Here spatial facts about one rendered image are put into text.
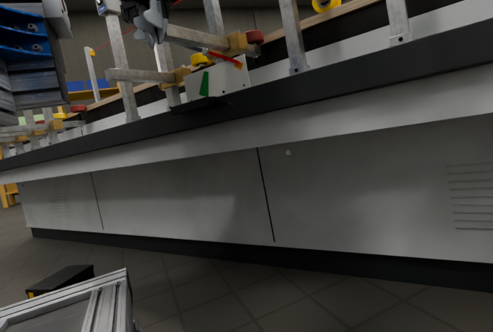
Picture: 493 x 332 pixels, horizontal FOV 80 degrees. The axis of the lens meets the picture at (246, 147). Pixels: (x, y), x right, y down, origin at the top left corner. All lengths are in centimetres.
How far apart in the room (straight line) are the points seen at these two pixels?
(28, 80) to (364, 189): 95
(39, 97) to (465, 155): 106
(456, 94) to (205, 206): 105
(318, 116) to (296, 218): 47
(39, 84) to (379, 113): 77
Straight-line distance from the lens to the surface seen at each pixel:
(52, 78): 79
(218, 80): 95
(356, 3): 102
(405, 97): 77
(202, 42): 84
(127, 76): 96
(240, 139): 95
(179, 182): 148
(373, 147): 100
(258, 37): 106
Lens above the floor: 58
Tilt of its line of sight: 3 degrees down
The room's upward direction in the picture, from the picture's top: 11 degrees counter-clockwise
